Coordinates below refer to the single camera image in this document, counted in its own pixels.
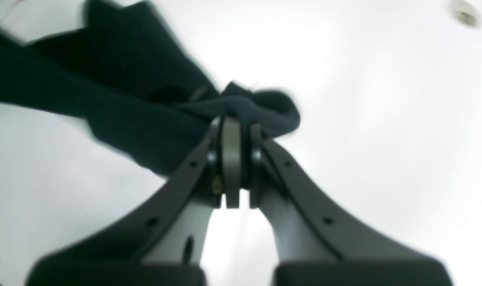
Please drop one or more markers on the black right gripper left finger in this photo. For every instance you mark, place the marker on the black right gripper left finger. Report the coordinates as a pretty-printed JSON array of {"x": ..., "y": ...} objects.
[{"x": 160, "y": 243}]

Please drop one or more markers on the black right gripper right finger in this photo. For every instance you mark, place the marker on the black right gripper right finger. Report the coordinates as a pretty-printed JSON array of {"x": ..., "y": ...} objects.
[{"x": 318, "y": 242}]

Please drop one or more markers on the black T-shirt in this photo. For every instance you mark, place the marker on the black T-shirt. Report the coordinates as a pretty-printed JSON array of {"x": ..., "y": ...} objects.
[{"x": 124, "y": 74}]

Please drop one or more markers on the left table cable grommet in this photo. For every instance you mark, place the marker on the left table cable grommet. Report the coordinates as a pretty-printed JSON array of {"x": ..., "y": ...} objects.
[{"x": 465, "y": 13}]

